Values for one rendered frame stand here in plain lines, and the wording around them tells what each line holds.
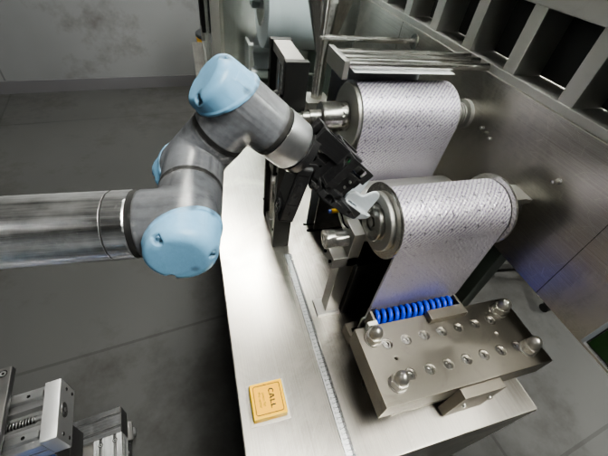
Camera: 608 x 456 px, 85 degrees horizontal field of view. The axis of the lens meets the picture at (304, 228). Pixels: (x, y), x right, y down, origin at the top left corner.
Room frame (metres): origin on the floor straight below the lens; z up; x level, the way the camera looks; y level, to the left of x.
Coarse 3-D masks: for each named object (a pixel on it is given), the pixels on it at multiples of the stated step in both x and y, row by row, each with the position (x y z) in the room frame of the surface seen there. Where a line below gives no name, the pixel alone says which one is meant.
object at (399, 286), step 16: (480, 256) 0.51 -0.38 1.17; (400, 272) 0.43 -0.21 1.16; (416, 272) 0.45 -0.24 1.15; (432, 272) 0.47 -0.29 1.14; (448, 272) 0.48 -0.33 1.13; (464, 272) 0.50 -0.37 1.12; (384, 288) 0.43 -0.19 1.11; (400, 288) 0.44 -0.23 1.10; (416, 288) 0.46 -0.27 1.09; (432, 288) 0.48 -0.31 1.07; (448, 288) 0.50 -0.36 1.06; (384, 304) 0.43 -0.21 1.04; (400, 304) 0.45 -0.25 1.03
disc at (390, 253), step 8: (376, 184) 0.52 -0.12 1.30; (384, 184) 0.50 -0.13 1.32; (368, 192) 0.54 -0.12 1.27; (384, 192) 0.49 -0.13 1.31; (392, 192) 0.47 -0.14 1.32; (392, 200) 0.47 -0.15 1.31; (400, 208) 0.44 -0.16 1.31; (400, 216) 0.43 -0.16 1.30; (400, 224) 0.42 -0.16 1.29; (400, 232) 0.42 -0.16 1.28; (400, 240) 0.41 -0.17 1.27; (392, 248) 0.42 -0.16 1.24; (384, 256) 0.43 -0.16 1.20; (392, 256) 0.41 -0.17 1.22
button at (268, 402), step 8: (256, 384) 0.26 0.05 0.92; (264, 384) 0.27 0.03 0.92; (272, 384) 0.27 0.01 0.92; (280, 384) 0.27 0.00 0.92; (256, 392) 0.25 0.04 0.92; (264, 392) 0.25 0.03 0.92; (272, 392) 0.25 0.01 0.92; (280, 392) 0.25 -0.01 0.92; (256, 400) 0.23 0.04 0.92; (264, 400) 0.23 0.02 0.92; (272, 400) 0.24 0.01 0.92; (280, 400) 0.24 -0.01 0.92; (256, 408) 0.22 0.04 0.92; (264, 408) 0.22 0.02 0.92; (272, 408) 0.22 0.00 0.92; (280, 408) 0.22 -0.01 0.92; (256, 416) 0.20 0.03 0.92; (264, 416) 0.20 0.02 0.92; (272, 416) 0.21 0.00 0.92; (280, 416) 0.21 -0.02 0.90
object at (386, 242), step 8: (384, 200) 0.47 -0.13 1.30; (384, 208) 0.46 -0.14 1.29; (392, 208) 0.45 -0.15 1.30; (392, 216) 0.44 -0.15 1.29; (392, 224) 0.43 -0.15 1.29; (392, 232) 0.42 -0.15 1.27; (368, 240) 0.47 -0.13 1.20; (384, 240) 0.43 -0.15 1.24; (392, 240) 0.42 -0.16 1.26; (376, 248) 0.44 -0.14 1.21; (384, 248) 0.42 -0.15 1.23
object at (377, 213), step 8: (376, 208) 0.47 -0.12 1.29; (376, 216) 0.46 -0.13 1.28; (384, 216) 0.45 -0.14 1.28; (368, 224) 0.47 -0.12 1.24; (376, 224) 0.45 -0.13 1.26; (384, 224) 0.44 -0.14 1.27; (368, 232) 0.46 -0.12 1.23; (376, 232) 0.44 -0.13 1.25; (384, 232) 0.44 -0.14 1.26; (376, 240) 0.44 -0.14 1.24
